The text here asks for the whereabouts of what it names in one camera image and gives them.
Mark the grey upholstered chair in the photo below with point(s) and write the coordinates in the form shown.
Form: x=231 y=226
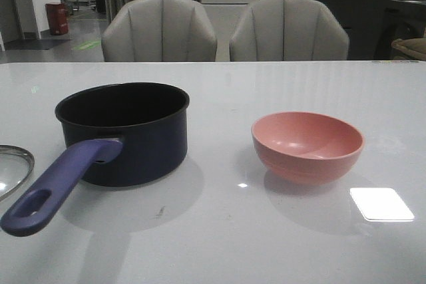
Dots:
x=288 y=30
x=160 y=31

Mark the pink plastic bowl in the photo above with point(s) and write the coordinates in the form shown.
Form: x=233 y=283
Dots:
x=306 y=148

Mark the left grey upholstered chair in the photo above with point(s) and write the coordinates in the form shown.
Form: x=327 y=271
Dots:
x=160 y=31

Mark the beige cushion seat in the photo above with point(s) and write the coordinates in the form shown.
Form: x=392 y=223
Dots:
x=409 y=49

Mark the dark blue saucepan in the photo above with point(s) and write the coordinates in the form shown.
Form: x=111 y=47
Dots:
x=116 y=135

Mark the glass lid with blue knob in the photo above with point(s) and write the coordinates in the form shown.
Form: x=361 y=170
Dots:
x=16 y=167

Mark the red trash bin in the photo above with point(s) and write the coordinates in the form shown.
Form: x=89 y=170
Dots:
x=57 y=19

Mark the right grey upholstered chair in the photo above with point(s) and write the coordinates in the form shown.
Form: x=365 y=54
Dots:
x=288 y=30

